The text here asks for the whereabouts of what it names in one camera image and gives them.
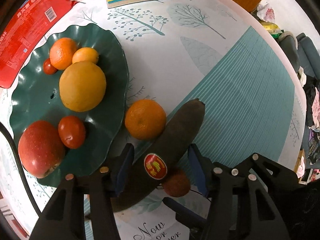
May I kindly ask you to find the dark red lychee fruit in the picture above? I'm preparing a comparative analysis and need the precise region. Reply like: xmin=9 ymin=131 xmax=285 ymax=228
xmin=162 ymin=169 xmax=191 ymax=197

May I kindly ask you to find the dark overripe banana with sticker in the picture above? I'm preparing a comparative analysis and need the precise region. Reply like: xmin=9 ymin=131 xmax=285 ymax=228
xmin=111 ymin=99 xmax=205 ymax=212

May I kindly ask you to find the large orange tangerine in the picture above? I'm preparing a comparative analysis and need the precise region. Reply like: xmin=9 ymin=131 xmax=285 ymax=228
xmin=125 ymin=99 xmax=167 ymax=140

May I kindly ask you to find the small red cherry tomato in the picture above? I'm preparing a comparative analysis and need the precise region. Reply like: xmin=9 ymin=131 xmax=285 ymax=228
xmin=43 ymin=58 xmax=57 ymax=75

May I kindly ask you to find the red apple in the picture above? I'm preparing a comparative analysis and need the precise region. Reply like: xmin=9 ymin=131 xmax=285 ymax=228
xmin=18 ymin=120 xmax=65 ymax=178

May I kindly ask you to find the dark green wavy fruit plate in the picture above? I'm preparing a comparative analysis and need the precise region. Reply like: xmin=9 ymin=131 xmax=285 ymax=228
xmin=10 ymin=23 xmax=129 ymax=187

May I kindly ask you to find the orange tangerine on plate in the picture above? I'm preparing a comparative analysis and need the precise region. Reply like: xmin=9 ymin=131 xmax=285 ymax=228
xmin=49 ymin=37 xmax=78 ymax=70

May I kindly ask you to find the small yellow kumquat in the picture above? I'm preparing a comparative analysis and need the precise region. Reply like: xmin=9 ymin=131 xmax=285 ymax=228
xmin=72 ymin=47 xmax=99 ymax=64

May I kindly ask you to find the red paper cup package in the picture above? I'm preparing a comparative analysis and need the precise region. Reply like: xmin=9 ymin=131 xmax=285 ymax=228
xmin=1 ymin=0 xmax=73 ymax=88

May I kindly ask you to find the black cable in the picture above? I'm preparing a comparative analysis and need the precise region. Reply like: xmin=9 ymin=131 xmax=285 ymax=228
xmin=0 ymin=122 xmax=42 ymax=217

